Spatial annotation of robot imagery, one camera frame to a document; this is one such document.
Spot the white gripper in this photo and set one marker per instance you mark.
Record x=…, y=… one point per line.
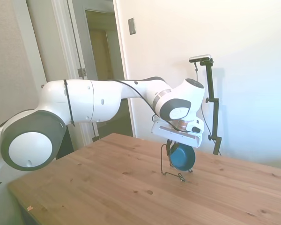
x=175, y=134

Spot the blue bowl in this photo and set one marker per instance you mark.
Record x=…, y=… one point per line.
x=183, y=157

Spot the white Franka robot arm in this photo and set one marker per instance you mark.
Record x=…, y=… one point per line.
x=84, y=103

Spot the metal door hinge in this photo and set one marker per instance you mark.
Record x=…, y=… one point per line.
x=82, y=72

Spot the grey door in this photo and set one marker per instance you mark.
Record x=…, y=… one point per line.
x=51, y=47

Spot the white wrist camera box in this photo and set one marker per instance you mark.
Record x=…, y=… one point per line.
x=196, y=125

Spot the black camera stand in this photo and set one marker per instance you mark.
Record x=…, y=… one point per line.
x=213, y=103

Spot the grey exterior camera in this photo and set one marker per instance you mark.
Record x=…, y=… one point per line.
x=200, y=58

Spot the grey wall switch plate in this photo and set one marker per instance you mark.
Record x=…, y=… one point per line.
x=132, y=26

